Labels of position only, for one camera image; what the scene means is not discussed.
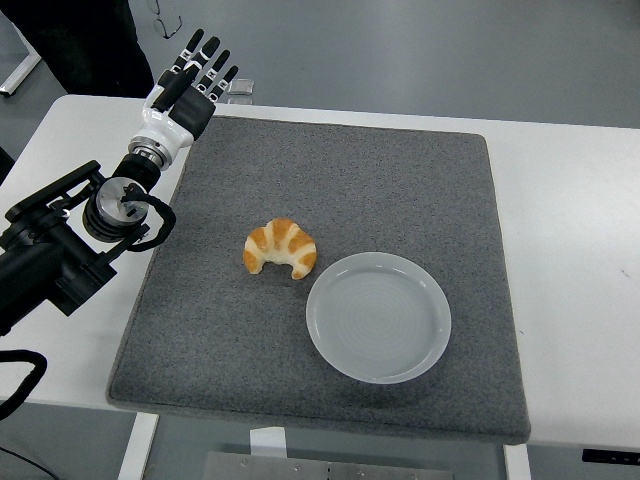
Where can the white table leg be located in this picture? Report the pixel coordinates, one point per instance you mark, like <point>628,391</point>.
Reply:
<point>516,462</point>
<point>267,442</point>
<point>137,447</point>

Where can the grey metal plate with screws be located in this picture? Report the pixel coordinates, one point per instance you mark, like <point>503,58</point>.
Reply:
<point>325,467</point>

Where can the grey round plate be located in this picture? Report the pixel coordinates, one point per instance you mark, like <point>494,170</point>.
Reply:
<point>378,320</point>

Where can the grey felt mat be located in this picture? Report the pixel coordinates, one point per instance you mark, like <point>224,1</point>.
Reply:
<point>240,325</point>

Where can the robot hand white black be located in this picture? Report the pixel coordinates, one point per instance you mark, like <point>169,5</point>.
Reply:
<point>165,131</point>

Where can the white table frame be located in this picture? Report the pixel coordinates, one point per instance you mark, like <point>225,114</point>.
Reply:
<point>20,70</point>

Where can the clear square floor cover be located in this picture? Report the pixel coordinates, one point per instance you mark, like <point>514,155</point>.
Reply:
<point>245,86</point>

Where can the croissant bread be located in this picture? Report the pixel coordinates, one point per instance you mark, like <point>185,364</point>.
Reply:
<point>287,245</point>

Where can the black table control panel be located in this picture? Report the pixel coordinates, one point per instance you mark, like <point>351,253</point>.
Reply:
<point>610,456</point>

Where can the person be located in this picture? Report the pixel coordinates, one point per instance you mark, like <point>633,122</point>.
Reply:
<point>90,45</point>

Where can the thin black eyeglasses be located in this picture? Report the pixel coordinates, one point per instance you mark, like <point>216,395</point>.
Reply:
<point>165,22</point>

